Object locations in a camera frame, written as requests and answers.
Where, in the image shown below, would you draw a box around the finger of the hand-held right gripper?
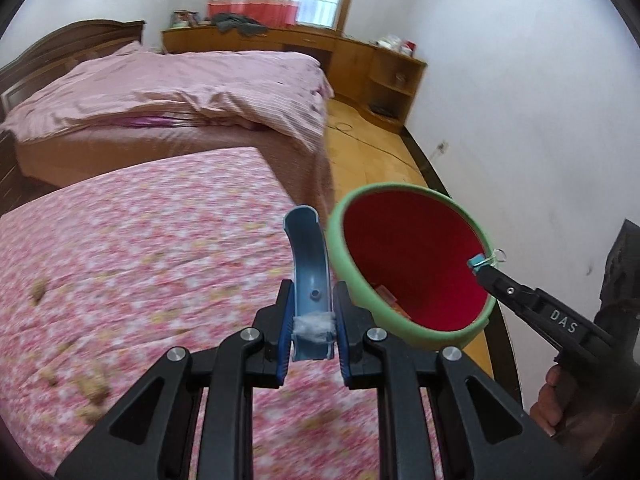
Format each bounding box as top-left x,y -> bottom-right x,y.
472,260 -> 616,361

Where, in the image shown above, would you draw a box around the long wooden desk cabinet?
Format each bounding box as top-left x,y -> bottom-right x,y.
161,25 -> 428,133

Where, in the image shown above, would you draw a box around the person's right hand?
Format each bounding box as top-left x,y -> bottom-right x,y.
530,364 -> 568,436

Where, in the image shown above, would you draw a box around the dark wooden bed headboard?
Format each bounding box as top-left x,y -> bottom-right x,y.
0,20 -> 146,116

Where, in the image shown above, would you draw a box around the white cotton wad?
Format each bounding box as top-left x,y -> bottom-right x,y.
292,311 -> 335,345

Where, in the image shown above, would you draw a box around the brown bed base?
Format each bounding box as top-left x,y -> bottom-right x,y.
15,120 -> 336,211

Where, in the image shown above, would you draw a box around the red bin with green rim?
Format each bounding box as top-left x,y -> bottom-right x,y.
327,183 -> 497,351

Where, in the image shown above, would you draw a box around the blue curved plastic track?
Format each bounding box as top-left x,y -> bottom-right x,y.
283,205 -> 335,363

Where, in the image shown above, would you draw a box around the thin floor cable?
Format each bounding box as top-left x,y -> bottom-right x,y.
325,120 -> 431,171

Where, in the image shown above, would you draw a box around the bed with pink duvet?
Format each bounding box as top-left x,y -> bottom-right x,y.
0,42 -> 335,143

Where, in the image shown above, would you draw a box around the dark wooden nightstand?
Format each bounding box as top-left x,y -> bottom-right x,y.
0,130 -> 23,208

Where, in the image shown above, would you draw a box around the dark green clothes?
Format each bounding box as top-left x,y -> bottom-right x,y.
212,12 -> 268,37

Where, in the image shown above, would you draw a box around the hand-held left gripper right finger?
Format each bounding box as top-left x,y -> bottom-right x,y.
332,281 -> 583,480

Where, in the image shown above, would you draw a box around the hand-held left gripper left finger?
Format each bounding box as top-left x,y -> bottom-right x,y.
54,280 -> 296,480

